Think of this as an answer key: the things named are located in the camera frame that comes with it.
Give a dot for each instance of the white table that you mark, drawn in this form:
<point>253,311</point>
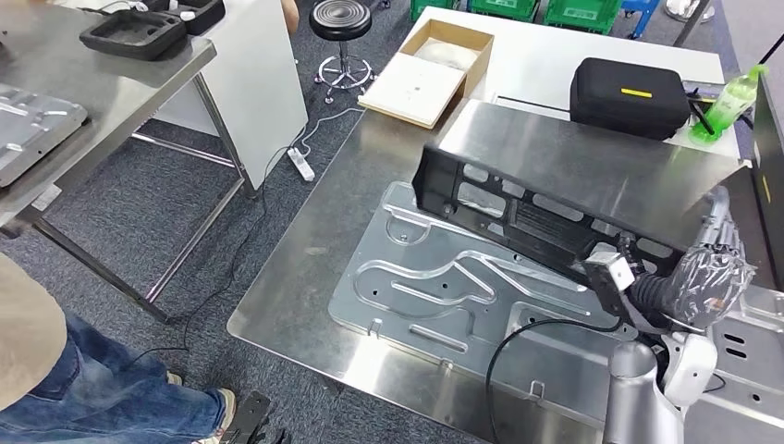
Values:
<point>533,55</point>

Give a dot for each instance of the black camera bracket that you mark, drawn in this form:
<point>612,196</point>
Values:
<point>612,303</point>
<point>245,416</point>

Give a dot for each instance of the open cardboard box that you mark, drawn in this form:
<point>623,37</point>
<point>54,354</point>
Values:
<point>416,86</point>

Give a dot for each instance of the green plastic bottle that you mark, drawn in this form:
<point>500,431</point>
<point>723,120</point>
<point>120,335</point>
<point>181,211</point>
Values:
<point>729,101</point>

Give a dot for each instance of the black plastic panel part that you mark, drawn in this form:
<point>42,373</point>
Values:
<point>539,236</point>

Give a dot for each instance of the stamped steel plate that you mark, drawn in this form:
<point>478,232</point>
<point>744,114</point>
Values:
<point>37,135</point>
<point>429,294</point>

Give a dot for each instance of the white bag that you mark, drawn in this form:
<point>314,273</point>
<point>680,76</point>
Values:
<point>447,55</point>

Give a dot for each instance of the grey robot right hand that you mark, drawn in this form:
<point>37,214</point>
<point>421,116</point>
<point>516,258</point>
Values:
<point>710,288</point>

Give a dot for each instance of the person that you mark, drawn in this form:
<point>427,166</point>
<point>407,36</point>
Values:
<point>61,380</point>

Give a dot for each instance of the slotted steel part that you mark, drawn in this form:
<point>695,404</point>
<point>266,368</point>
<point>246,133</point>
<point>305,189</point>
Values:
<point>747,343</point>

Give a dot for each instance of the black left camera bracket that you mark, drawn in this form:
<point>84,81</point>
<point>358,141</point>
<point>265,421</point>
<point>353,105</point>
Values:
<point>245,416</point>

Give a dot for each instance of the steel workbench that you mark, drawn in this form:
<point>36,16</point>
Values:
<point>294,294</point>

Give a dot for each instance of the black foam tray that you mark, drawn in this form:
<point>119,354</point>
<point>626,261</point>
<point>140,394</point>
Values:
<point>202,12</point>
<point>132,34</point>

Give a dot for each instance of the white power strip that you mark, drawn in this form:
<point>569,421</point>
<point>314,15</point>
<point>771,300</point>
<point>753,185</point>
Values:
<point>301,164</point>

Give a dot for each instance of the blue metal frame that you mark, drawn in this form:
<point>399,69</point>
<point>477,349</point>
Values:
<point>640,15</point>

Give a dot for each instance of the black right camera bracket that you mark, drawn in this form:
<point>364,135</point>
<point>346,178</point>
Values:
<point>612,303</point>

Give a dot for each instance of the black case yellow label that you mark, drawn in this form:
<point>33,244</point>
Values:
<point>625,104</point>

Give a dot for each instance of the white panel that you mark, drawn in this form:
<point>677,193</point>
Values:
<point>257,80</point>

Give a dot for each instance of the green plastic crate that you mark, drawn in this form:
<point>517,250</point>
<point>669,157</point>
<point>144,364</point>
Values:
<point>432,7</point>
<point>502,7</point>
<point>582,12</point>

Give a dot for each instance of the steel table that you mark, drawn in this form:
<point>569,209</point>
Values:
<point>122,80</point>

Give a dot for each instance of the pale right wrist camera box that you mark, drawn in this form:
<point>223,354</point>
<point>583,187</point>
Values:
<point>609,269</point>

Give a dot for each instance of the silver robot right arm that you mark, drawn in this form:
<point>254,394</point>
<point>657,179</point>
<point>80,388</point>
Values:
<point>637,398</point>

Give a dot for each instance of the black round stool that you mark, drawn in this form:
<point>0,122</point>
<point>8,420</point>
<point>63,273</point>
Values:
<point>340,18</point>

